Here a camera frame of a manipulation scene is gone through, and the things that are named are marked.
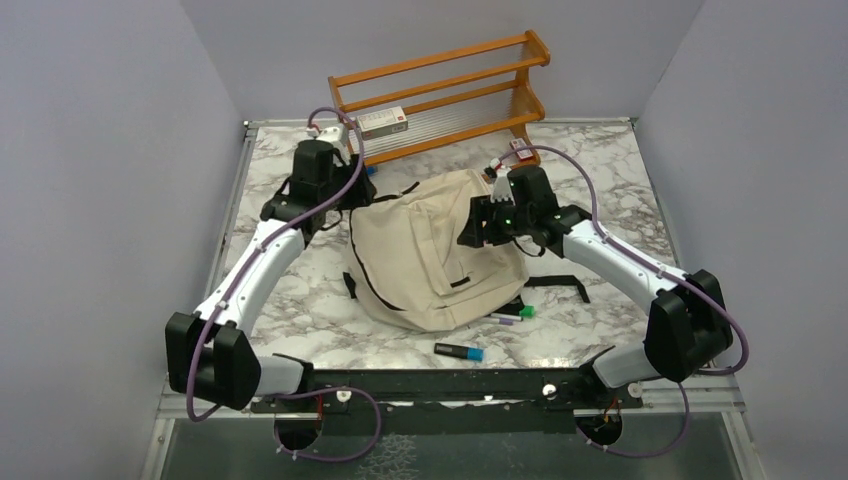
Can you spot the black blue highlighter marker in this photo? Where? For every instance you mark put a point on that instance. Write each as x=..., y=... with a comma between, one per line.
x=459, y=352

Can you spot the white red box on shelf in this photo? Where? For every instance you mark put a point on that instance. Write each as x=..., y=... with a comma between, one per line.
x=382, y=123

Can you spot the small red white box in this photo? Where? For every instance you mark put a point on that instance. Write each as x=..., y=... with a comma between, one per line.
x=522, y=153

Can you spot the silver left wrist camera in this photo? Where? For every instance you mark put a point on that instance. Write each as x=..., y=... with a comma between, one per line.
x=337, y=135

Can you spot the beige canvas backpack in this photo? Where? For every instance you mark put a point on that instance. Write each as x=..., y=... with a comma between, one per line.
x=405, y=267

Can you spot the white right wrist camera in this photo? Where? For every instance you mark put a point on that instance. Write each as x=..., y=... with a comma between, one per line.
x=501, y=186

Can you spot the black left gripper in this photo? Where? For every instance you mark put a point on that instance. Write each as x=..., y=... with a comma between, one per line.
x=362, y=190

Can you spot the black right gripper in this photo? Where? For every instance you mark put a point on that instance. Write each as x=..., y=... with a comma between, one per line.
x=475, y=231

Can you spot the green-capped marker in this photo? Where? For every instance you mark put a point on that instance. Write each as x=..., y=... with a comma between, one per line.
x=516, y=311

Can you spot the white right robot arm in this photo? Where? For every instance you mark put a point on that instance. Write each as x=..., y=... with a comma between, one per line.
x=685, y=329

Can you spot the white purple-capped pen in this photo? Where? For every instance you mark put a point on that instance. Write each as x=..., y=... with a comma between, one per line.
x=501, y=321

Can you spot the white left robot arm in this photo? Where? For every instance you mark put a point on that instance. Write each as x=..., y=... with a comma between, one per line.
x=209, y=355

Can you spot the wooden two-tier shelf rack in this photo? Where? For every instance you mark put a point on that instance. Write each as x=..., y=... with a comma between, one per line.
x=449, y=97

